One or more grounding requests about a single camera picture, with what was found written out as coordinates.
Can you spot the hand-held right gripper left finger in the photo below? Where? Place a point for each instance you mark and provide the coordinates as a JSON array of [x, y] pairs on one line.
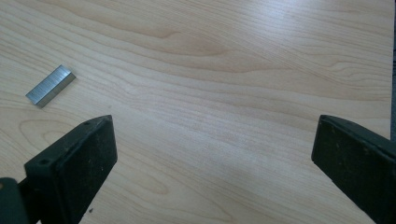
[[77, 174]]

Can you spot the silver staple strip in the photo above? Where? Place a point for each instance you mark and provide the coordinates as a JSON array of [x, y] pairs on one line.
[[49, 86]]

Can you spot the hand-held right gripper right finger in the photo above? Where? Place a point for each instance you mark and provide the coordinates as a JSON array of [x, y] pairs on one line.
[[358, 161]]

